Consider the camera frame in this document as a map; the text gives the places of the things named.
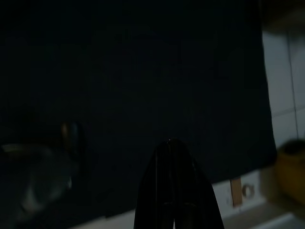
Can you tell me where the grey robot right leg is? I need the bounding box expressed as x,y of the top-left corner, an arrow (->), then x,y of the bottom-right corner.
0,120 -> 88,229

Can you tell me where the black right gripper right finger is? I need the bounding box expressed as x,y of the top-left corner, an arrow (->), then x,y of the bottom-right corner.
170,139 -> 224,229

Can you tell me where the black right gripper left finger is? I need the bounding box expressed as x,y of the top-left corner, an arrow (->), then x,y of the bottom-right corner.
133,139 -> 176,229

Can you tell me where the black floor mat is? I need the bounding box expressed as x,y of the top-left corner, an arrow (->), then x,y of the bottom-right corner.
0,0 -> 278,229

